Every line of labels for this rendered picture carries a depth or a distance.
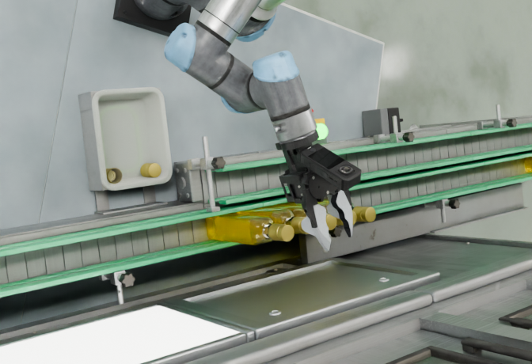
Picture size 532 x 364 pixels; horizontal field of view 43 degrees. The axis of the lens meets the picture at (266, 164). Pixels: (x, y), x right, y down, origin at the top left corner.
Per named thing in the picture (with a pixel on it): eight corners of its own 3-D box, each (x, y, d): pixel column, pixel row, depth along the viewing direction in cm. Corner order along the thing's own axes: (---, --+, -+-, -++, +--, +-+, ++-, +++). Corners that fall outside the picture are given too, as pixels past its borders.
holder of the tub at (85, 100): (92, 214, 158) (105, 215, 151) (77, 95, 156) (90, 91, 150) (159, 202, 168) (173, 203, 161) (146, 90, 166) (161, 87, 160)
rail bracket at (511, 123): (474, 130, 219) (511, 127, 208) (473, 107, 218) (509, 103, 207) (482, 129, 221) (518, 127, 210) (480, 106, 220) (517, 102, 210)
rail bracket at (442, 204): (418, 221, 202) (454, 224, 192) (416, 199, 202) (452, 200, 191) (427, 219, 205) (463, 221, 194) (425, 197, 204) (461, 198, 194)
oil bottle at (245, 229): (207, 239, 160) (259, 246, 143) (203, 215, 160) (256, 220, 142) (226, 235, 163) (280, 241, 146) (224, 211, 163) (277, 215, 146)
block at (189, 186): (176, 202, 163) (190, 203, 157) (172, 163, 162) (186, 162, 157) (189, 200, 165) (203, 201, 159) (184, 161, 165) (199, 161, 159)
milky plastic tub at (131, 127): (89, 191, 157) (104, 192, 150) (77, 94, 156) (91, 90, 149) (157, 181, 167) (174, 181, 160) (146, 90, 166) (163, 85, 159)
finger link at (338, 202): (343, 225, 133) (321, 187, 130) (363, 227, 128) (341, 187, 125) (333, 236, 132) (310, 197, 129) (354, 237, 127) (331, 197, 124)
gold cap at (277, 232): (283, 236, 144) (297, 236, 140) (271, 243, 142) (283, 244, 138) (279, 220, 143) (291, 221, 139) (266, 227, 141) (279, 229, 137)
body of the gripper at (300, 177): (317, 190, 132) (296, 131, 130) (346, 189, 125) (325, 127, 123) (287, 206, 128) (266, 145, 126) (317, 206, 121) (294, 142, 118)
